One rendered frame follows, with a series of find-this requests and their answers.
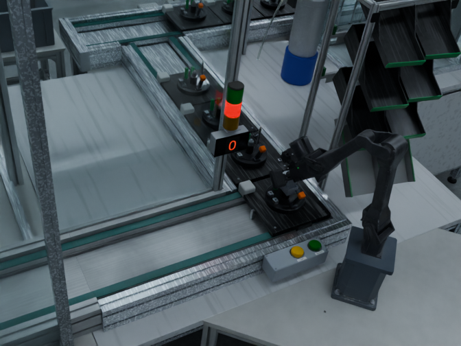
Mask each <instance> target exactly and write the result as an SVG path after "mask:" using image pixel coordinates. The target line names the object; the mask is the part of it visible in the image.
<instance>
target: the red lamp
mask: <svg viewBox="0 0 461 346"><path fill-rule="evenodd" d="M241 104H242V103H241ZM241 104H230V103H228V102H227V101H226V103H225V109H224V114H225V115H226V116H227V117H231V118H236V117H239V116H240V113H241Z"/></svg>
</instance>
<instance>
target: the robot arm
mask: <svg viewBox="0 0 461 346"><path fill-rule="evenodd" d="M376 143H379V145H378V144H376ZM289 146H290V148H288V149H287V150H285V151H284V152H282V155H281V159H282V161H283V162H284V163H288V164H289V166H288V167H287V168H288V169H289V174H286V175H285V174H283V172H282V169H281V168H279V169H275V170H271V171H270V172H269V174H270V178H271V181H272V185H273V188H274V189H278V188H280V187H285V186H286V184H287V182H288V181H290V180H293V181H294V183H295V182H299V181H303V180H305V179H309V178H313V177H315V179H316V181H317V182H318V183H319V182H320V181H322V180H324V179H325V178H326V177H327V176H326V174H327V173H329V172H330V171H331V170H333V169H335V168H336V167H337V166H339V164H341V162H343V160H344V159H345V158H347V157H348V156H350V155H351V154H353V153H354V152H357V151H358V150H360V149H361V148H364V149H366V150H367V151H368V152H369V153H370V154H371V155H373V156H375V157H377V162H378V164H379V171H378V175H377V181H376V185H375V191H374V195H373V201H372V203H371V204H369V206H367V207H366V208H365V209H363V212H362V219H361V221H362V226H363V228H364V237H363V240H362V248H361V253H363V254H366V255H370V256H373V257H377V258H379V259H381V258H382V254H383V246H384V244H385V242H386V240H387V237H388V236H389V235H390V234H391V233H392V232H393V231H395V229H394V226H393V224H392V221H391V219H390V217H391V211H390V208H389V206H388V204H389V200H390V195H391V191H392V186H393V183H394V178H395V174H396V170H397V166H398V164H399V163H400V162H401V160H402V158H403V157H404V155H405V153H406V151H407V148H408V142H407V141H406V139H405V138H404V137H403V136H401V135H399V134H393V133H391V132H379V131H374V130H371V129H366V130H364V131H363V132H361V133H360V134H358V135H357V136H356V137H355V138H354V139H352V140H350V141H349V142H347V143H346V144H344V145H343V146H341V147H339V148H336V149H332V150H329V151H327V150H324V149H322V148H318V149H317V150H314V149H313V148H312V146H311V144H310V142H309V139H308V137H307V136H302V137H300V138H298V139H296V140H294V141H293V142H291V143H289ZM289 176H290V178H287V177H289Z"/></svg>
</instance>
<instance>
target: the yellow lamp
mask: <svg viewBox="0 0 461 346"><path fill-rule="evenodd" d="M239 117H240V116H239ZM239 117H236V118H231V117H227V116H226V115H225V114H224V118H223V124H222V125H223V127H224V128H225V129H226V130H231V131H232V130H237V129H238V125H239Z"/></svg>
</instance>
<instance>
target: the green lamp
mask: <svg viewBox="0 0 461 346"><path fill-rule="evenodd" d="M243 94H244V88H243V89H242V90H240V91H234V90H232V89H230V88H229V87H227V93H226V101H227V102H228V103H230V104H241V103H242V99H243Z"/></svg>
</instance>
